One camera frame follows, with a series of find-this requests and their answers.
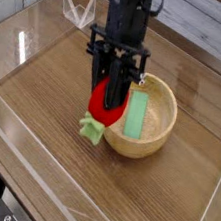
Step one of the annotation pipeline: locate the green rectangular block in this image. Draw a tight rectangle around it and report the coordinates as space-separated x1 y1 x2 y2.
123 90 149 139

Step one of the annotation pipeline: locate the black cable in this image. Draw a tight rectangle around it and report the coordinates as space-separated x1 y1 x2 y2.
146 0 165 19

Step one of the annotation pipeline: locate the wooden bowl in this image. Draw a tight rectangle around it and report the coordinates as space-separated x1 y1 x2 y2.
103 73 178 159

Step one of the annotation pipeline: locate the clear acrylic corner bracket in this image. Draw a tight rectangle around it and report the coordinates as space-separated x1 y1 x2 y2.
62 0 97 30

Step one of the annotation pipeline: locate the red plush radish toy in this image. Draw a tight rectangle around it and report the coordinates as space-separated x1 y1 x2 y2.
79 77 129 146

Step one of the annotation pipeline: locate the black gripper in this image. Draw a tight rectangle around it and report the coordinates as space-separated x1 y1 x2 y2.
87 0 159 110

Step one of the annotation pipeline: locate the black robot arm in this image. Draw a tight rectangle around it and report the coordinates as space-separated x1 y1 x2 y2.
87 0 163 110

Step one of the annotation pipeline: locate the clear acrylic tray wall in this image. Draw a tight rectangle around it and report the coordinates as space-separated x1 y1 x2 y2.
0 97 110 221

